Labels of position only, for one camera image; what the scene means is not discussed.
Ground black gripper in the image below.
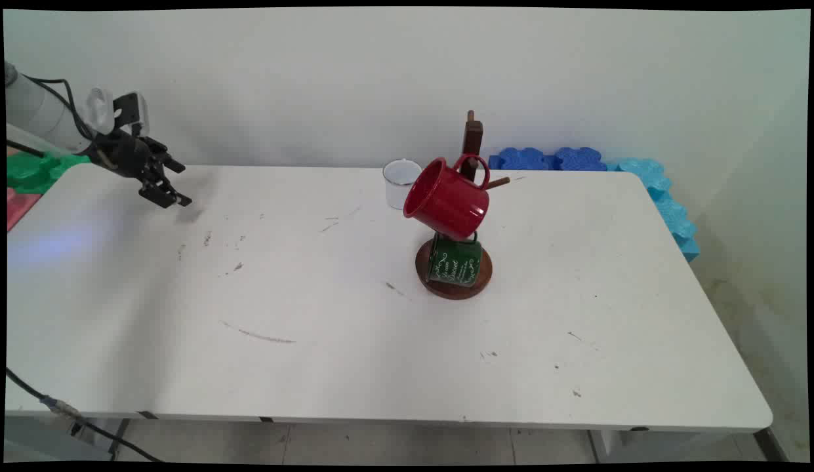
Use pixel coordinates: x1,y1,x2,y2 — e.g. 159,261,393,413
92,128,193,209

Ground red enamel mug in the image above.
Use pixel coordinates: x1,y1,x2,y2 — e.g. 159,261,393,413
403,153,491,242

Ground green foam tile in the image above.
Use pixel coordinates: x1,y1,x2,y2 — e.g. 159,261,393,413
7,152,91,195

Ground red foam tile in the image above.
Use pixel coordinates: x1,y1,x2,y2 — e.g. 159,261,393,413
7,187,41,232

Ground black metal table leg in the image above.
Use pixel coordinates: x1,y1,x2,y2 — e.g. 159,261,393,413
753,426,790,463
108,420,133,461

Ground green enamel mug white print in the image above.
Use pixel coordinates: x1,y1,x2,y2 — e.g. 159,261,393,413
426,231,483,288

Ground dark wooden mug tree stand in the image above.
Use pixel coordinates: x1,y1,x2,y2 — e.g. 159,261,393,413
415,110,511,301

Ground dark blue foam tile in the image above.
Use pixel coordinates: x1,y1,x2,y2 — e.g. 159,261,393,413
489,147,556,171
554,147,608,172

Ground light blue foam tile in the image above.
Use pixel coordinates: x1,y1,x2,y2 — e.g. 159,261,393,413
607,157,701,263

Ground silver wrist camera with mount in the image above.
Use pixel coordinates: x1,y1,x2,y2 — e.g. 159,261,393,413
84,88,150,138

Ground black cable with grey connector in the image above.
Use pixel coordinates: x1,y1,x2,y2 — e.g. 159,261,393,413
5,367,165,463

